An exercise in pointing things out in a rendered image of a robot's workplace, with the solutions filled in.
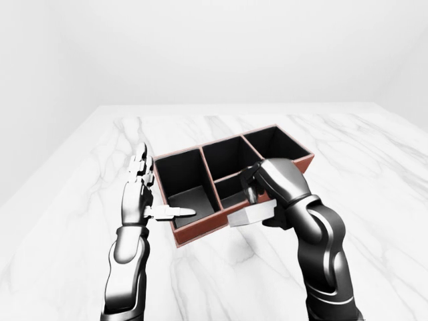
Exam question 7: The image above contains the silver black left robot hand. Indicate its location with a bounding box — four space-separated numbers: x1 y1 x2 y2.
120 142 197 228

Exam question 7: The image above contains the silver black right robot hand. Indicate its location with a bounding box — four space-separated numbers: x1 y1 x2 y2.
239 158 312 231

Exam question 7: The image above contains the white book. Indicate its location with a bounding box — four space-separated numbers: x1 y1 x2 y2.
227 199 278 229

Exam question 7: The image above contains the red-brown desk caddy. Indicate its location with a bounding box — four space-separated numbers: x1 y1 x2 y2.
153 124 316 249

